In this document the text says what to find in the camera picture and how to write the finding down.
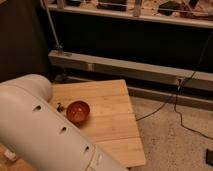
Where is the white bottle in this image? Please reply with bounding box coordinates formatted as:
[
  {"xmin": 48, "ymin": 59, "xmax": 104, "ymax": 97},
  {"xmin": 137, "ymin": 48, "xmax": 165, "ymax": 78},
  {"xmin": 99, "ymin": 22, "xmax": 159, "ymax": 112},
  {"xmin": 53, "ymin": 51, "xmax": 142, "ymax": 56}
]
[{"xmin": 4, "ymin": 150, "xmax": 17, "ymax": 162}]

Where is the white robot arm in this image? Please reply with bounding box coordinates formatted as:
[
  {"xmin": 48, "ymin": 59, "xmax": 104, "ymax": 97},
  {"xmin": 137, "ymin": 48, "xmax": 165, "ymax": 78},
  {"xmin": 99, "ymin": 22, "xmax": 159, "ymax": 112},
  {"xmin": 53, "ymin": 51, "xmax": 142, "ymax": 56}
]
[{"xmin": 0, "ymin": 74, "xmax": 128, "ymax": 171}]

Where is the orange red bowl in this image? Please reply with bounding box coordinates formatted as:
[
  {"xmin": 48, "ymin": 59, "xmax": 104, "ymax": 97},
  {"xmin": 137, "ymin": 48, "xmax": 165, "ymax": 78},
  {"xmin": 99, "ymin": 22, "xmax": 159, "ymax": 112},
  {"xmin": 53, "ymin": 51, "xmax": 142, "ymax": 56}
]
[{"xmin": 66, "ymin": 101, "xmax": 90, "ymax": 124}]

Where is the grey metal pole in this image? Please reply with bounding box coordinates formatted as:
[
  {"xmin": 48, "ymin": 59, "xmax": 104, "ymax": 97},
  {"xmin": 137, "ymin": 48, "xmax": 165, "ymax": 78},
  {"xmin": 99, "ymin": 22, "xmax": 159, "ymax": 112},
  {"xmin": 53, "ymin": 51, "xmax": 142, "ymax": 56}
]
[{"xmin": 43, "ymin": 0, "xmax": 63, "ymax": 51}]

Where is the black box on floor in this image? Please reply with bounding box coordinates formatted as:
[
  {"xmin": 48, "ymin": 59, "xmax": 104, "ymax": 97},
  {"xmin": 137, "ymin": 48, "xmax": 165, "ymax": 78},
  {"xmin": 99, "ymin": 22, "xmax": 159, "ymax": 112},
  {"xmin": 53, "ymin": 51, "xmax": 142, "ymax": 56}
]
[{"xmin": 206, "ymin": 149, "xmax": 213, "ymax": 166}]

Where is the black cable on floor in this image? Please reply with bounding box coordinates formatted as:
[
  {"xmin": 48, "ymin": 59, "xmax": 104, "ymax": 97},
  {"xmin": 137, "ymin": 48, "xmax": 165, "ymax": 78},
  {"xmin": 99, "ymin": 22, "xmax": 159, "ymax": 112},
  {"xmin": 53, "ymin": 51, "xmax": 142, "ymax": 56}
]
[{"xmin": 135, "ymin": 31, "xmax": 213, "ymax": 141}]

